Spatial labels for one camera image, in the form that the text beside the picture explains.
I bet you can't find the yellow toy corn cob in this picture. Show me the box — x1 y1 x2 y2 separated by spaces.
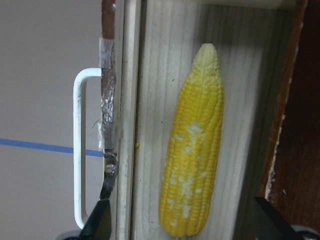
158 43 224 238

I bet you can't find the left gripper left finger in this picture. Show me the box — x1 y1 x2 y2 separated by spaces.
78 199 112 240

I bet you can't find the light wood drawer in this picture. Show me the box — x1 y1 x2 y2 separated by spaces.
72 0 298 240

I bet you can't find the dark wooden drawer cabinet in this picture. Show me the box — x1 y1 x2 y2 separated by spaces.
259 0 320 230

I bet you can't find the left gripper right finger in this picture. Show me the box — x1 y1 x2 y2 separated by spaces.
253 197 300 240

